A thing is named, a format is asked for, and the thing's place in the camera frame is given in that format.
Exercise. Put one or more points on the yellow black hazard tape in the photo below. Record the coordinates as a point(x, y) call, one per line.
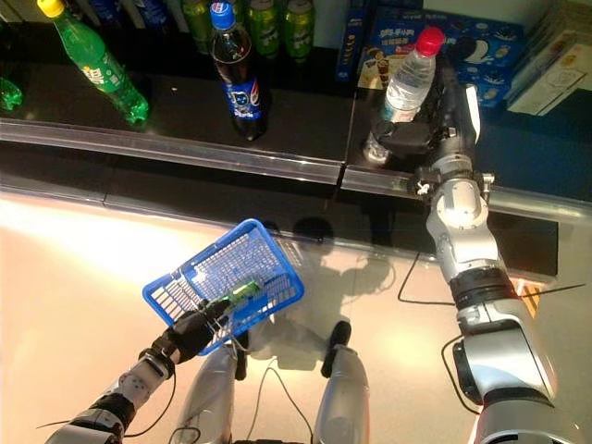
point(532, 300)

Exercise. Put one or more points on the blue plastic shopping basket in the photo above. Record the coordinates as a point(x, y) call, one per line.
point(259, 259)

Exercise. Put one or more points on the small water bottle red cap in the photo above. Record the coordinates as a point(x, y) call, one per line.
point(409, 78)

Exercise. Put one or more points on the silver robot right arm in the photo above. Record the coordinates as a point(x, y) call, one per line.
point(462, 213)

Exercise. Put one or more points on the silver robot leg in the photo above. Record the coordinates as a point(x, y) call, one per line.
point(342, 402)
point(208, 393)

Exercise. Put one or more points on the green Sprite bottle yellow cap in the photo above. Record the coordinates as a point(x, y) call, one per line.
point(9, 94)
point(97, 69)

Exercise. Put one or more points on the Pepsi cola bottle blue cap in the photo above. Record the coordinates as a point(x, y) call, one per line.
point(240, 102)
point(104, 8)
point(152, 10)

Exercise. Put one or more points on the green drink container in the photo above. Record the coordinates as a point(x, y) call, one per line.
point(245, 290)

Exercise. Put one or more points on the dark blue cookie box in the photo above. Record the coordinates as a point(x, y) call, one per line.
point(361, 9)
point(349, 51)

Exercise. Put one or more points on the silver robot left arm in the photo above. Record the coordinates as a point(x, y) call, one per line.
point(134, 384)

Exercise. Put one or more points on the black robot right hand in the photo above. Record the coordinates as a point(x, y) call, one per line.
point(453, 111)

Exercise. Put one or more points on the blue Oreo cookie box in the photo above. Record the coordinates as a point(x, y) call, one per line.
point(495, 46)
point(492, 90)

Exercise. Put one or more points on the blue cookie box dessert print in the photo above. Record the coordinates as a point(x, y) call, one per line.
point(377, 65)

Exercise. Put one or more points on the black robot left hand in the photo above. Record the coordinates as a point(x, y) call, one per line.
point(194, 333)

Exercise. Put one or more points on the silver robot right leg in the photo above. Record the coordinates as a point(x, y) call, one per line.
point(342, 402)

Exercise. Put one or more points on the silver robot left leg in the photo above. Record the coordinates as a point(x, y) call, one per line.
point(208, 393)

